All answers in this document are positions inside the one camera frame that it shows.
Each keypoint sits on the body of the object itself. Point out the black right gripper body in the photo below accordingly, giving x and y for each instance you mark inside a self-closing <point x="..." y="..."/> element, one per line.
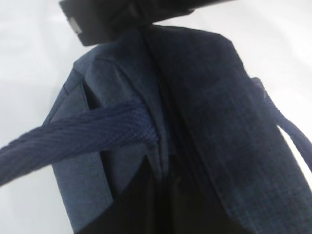
<point x="100" y="21"/>

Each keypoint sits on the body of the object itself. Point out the dark navy lunch bag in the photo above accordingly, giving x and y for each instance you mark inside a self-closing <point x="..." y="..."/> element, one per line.
<point x="163" y="132"/>

